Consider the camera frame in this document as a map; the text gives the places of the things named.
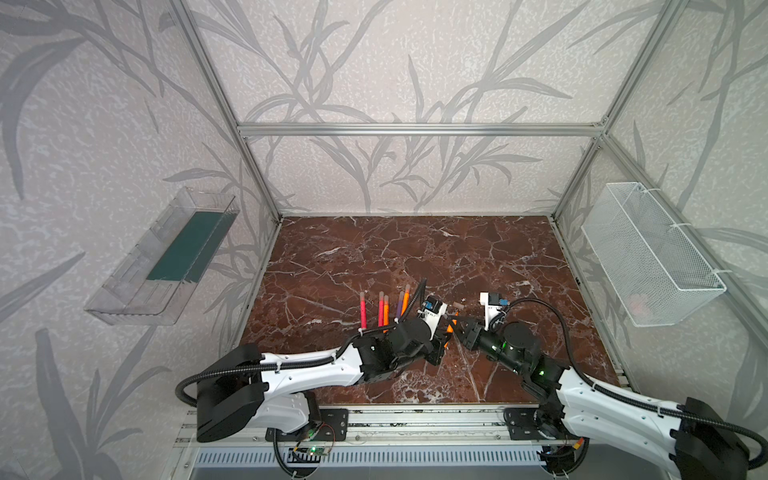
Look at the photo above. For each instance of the white wire mesh basket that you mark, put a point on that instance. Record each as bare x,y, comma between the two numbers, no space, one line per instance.
658,274

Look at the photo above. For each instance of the clear plastic wall tray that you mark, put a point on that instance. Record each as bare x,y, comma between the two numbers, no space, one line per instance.
153,284

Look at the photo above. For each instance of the green circuit board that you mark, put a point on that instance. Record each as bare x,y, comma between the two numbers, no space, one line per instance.
310,453

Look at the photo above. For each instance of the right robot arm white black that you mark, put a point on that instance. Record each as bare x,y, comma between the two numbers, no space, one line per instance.
689,441

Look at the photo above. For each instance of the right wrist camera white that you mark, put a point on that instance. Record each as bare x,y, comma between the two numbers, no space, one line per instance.
495,309

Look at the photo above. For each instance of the aluminium front rail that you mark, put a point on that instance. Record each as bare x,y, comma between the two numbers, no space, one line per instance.
399,425

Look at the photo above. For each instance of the purple marker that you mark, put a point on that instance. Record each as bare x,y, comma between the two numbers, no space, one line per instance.
399,306

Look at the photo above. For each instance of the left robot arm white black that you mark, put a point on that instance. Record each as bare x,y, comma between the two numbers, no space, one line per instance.
247,386

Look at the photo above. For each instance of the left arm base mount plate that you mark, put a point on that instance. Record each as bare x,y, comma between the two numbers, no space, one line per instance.
332,426

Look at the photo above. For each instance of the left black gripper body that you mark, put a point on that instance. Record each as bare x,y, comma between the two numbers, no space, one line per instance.
435,344

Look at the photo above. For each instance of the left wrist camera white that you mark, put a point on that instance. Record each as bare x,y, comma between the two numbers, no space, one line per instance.
431,312

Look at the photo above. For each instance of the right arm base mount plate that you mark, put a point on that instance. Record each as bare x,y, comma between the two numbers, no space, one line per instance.
522,423

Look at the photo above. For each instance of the orange marker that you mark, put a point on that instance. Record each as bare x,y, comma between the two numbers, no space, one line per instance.
386,308
405,300

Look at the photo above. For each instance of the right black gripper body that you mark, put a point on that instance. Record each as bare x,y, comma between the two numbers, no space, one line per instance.
474,335

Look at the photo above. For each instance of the pink marker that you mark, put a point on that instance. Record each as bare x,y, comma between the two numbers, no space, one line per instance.
381,308
362,311

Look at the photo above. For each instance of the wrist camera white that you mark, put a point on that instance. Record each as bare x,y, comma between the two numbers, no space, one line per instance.
495,309
431,312

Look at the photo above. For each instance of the orange marker diagonal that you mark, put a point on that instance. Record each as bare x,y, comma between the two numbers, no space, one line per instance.
452,322

